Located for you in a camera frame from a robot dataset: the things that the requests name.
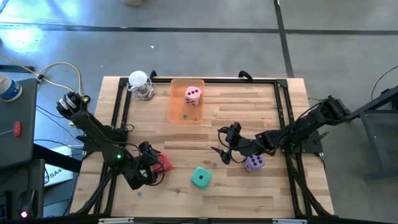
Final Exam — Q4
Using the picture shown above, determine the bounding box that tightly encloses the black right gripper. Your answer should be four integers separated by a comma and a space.
210, 132, 261, 165

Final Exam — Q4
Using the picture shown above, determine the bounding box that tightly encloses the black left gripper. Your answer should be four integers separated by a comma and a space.
129, 151, 164, 190

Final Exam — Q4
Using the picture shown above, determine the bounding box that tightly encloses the large red foam die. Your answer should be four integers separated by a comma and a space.
152, 152, 174, 173

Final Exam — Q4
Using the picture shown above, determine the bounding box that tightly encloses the large teal foam die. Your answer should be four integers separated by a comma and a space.
190, 166, 213, 190

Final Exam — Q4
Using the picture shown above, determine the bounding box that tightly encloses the large purple foam die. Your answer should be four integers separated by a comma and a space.
244, 154, 266, 173

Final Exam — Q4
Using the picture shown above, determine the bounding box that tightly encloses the large pink foam die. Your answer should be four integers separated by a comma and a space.
184, 86, 203, 106

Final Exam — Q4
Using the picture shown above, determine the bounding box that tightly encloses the orange translucent plastic bin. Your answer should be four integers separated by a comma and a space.
167, 78, 205, 125

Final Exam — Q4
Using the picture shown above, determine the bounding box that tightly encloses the clear cup with white lid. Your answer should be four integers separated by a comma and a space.
127, 70, 159, 101

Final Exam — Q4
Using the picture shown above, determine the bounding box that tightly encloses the white printed box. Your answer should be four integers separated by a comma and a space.
43, 145, 75, 187

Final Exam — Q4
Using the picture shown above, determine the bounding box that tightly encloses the black computer mouse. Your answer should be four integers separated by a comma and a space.
17, 189, 37, 220

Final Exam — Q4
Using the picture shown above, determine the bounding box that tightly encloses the black desk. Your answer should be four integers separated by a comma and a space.
0, 158, 46, 220

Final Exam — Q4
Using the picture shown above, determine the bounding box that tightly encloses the dark grey side desk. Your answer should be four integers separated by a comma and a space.
0, 77, 39, 170

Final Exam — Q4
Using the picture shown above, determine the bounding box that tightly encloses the grey metal stand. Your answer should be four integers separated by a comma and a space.
343, 84, 398, 181

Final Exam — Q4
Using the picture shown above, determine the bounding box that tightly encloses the plastic bottle with blue label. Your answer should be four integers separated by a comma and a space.
0, 73, 24, 103

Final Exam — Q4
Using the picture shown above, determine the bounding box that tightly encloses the black floor bar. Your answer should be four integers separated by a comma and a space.
0, 64, 35, 73

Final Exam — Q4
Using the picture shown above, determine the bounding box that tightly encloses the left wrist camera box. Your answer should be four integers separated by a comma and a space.
139, 141, 153, 154

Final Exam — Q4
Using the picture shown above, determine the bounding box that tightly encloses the white frame bracket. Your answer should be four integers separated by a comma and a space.
98, 217, 135, 224
272, 218, 308, 224

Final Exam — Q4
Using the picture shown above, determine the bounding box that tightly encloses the black aluminium table frame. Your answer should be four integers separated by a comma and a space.
70, 76, 336, 220

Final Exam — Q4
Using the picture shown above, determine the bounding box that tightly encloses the yellow cable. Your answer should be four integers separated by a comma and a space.
0, 52, 84, 98

